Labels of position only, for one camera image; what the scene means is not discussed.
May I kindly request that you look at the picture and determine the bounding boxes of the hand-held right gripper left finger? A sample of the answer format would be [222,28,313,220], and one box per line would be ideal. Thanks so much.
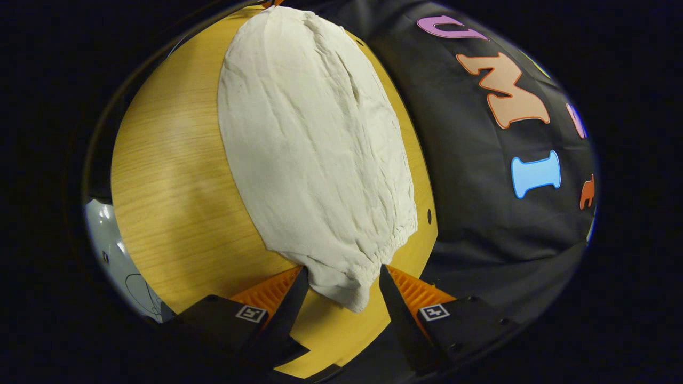
[160,266,311,374]

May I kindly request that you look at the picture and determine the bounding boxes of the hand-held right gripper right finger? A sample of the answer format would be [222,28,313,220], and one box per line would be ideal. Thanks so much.
[378,264,519,377]

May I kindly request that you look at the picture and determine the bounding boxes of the cream white jeans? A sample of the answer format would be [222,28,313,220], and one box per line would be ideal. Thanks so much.
[217,5,418,314]

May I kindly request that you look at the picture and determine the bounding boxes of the black backdrop cloth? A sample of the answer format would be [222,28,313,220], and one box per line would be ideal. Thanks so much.
[291,0,599,382]

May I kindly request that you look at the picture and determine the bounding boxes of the thin black cable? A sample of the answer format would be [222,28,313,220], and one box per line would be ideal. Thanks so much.
[124,273,163,319]

